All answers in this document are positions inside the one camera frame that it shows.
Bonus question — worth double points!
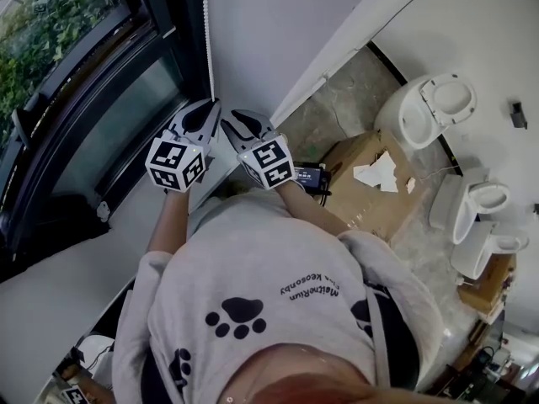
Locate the white low table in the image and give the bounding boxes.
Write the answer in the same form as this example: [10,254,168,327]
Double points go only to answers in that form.
[77,334,116,372]

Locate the black handheld screen device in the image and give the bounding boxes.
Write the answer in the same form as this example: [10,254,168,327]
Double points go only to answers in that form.
[292,162,333,196]

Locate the small brown cardboard box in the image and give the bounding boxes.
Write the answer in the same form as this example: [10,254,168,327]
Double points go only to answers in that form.
[457,253,517,316]

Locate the person's grey paw-print shirt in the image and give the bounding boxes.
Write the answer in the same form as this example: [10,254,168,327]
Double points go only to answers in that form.
[111,189,446,404]

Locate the person's right forearm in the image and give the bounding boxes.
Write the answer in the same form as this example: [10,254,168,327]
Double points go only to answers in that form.
[280,181,351,237]

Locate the white toilet with raised lid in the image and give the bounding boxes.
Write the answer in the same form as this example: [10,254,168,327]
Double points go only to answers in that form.
[374,72,478,151]

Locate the white beaded blind cord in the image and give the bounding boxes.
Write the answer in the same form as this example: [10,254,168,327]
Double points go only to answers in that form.
[200,0,218,103]

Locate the black electronics clutter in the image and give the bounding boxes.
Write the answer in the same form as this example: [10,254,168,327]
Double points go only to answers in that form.
[420,326,539,404]

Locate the dark-framed window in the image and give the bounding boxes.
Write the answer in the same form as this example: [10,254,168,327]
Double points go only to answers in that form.
[0,0,212,286]

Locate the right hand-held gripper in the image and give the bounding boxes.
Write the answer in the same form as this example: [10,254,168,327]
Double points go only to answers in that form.
[220,108,296,192]

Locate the black wall bracket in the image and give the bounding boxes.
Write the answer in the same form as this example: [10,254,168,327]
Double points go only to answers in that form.
[510,101,530,130]

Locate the white window sill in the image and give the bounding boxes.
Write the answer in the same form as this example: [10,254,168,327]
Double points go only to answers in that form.
[0,115,249,395]

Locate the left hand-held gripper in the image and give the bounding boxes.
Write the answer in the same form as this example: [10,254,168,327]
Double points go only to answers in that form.
[144,98,223,194]

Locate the person's head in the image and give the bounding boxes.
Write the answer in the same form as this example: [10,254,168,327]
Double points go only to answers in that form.
[221,343,418,404]

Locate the green trees outside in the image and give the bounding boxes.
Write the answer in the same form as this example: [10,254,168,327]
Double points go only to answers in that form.
[0,0,132,114]

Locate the white floor cable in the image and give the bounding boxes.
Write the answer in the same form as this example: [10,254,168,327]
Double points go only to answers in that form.
[420,165,461,181]

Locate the large torn white paper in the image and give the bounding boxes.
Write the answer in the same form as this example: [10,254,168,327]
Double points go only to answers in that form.
[352,152,399,194]

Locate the person's left forearm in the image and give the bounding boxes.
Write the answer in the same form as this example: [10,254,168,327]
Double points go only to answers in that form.
[145,189,191,254]

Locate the large brown cardboard box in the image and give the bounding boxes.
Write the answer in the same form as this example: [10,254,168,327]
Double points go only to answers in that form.
[322,129,429,244]

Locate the black window handle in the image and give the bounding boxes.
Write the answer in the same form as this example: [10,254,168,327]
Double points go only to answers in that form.
[11,107,33,149]

